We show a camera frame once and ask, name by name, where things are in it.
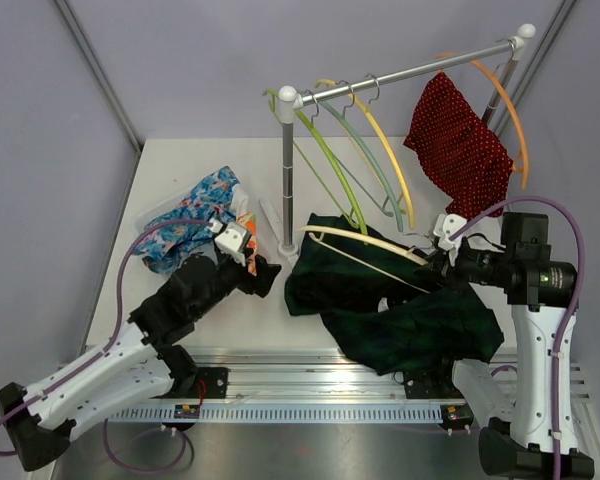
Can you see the yellow hanger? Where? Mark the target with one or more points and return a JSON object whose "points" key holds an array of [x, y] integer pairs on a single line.
{"points": [[404, 199]]}

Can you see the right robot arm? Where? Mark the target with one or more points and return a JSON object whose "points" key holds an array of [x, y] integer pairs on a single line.
{"points": [[533, 436]]}

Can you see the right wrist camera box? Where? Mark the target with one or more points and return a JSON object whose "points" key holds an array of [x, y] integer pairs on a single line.
{"points": [[446, 226]]}

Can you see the blue floral skirt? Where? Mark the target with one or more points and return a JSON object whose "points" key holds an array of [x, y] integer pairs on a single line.
{"points": [[218, 196]]}

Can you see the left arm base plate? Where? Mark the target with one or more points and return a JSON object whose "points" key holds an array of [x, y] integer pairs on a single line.
{"points": [[211, 383]]}

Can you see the lime green hanger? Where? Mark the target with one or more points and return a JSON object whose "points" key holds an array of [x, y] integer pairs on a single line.
{"points": [[354, 216]]}

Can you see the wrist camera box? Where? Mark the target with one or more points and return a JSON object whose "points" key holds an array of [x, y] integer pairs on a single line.
{"points": [[231, 239], [446, 226]]}

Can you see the pale mint hanger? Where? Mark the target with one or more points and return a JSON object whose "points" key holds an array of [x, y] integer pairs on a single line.
{"points": [[390, 207]]}

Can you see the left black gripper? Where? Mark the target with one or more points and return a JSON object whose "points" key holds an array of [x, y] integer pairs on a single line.
{"points": [[259, 284]]}

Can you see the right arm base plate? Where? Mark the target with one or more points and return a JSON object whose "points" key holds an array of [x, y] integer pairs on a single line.
{"points": [[427, 385]]}

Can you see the white clothes rack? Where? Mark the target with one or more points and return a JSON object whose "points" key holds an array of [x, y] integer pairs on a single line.
{"points": [[288, 105]]}

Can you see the dark green plaid garment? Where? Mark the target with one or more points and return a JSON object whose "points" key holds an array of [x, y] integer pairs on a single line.
{"points": [[381, 323]]}

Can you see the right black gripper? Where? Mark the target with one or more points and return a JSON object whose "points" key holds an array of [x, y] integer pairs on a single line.
{"points": [[448, 277]]}

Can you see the white slotted cable duct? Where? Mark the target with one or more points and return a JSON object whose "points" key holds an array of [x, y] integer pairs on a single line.
{"points": [[283, 414]]}

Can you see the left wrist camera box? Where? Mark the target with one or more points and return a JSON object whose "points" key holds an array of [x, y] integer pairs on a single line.
{"points": [[231, 239]]}

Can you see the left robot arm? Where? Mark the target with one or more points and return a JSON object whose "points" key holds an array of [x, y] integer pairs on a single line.
{"points": [[145, 360]]}

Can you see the orange floral skirt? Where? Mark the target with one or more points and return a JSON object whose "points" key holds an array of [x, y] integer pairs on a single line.
{"points": [[248, 221]]}

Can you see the white plastic basket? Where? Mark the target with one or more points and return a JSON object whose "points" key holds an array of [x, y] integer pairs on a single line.
{"points": [[157, 209]]}

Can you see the red polka dot garment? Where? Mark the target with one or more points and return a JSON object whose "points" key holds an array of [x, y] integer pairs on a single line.
{"points": [[457, 152]]}

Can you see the cream hanger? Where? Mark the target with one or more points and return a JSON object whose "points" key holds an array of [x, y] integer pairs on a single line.
{"points": [[317, 233]]}

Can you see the aluminium rail frame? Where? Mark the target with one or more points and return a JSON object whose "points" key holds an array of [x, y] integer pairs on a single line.
{"points": [[323, 376]]}

